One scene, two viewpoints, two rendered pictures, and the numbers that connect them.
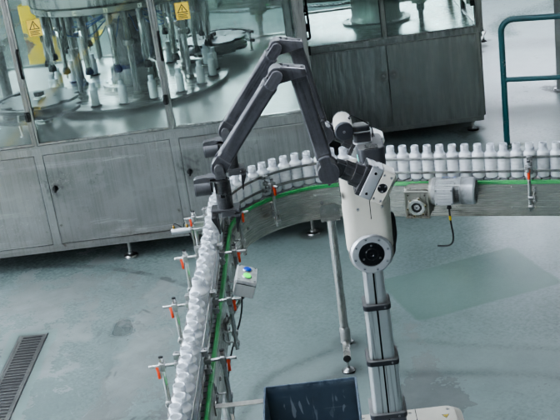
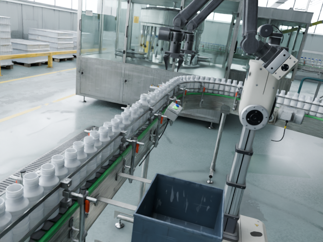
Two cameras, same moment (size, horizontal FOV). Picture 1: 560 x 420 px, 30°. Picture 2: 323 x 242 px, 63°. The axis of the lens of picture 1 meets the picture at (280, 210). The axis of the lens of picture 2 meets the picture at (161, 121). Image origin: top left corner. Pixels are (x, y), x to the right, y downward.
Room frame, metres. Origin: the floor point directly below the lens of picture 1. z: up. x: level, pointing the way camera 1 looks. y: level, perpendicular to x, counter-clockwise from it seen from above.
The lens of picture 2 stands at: (2.02, -0.02, 1.57)
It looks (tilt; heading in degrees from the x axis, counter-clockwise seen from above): 19 degrees down; 9
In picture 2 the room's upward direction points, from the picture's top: 8 degrees clockwise
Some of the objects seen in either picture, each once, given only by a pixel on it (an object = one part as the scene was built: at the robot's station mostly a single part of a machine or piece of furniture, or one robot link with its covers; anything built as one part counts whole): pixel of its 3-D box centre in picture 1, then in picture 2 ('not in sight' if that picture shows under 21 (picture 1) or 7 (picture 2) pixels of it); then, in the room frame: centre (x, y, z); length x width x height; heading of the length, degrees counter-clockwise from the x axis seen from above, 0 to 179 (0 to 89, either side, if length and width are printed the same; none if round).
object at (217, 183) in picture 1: (221, 186); (176, 37); (3.48, 0.19, 1.54); 0.07 x 0.06 x 0.07; 88
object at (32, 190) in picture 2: not in sight; (31, 201); (2.56, 0.39, 1.08); 0.06 x 0.06 x 0.17
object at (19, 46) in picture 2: not in sight; (23, 52); (9.57, 5.79, 0.33); 1.23 x 1.04 x 0.66; 86
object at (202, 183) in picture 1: (209, 178); (170, 30); (3.48, 0.23, 1.57); 0.12 x 0.09 x 0.12; 88
